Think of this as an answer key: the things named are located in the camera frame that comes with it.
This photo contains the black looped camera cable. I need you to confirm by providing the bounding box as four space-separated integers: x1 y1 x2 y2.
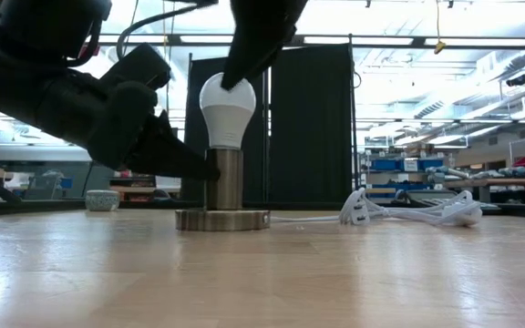
115 0 219 60

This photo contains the yellow hanging cord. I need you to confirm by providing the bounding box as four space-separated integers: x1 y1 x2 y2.
433 0 448 56

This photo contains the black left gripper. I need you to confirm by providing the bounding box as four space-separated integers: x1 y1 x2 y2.
0 54 221 181

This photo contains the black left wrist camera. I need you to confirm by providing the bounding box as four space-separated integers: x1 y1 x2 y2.
102 43 172 92

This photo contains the white lightbulb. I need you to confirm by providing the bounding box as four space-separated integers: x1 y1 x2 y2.
199 71 258 151

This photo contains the brass lamp socket base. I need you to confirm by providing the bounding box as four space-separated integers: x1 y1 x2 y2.
174 148 272 232

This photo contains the white lamp power cord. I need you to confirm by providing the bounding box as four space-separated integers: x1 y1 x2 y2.
269 187 484 228

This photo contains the wooden workbench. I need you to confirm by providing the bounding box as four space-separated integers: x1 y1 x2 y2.
444 178 525 204

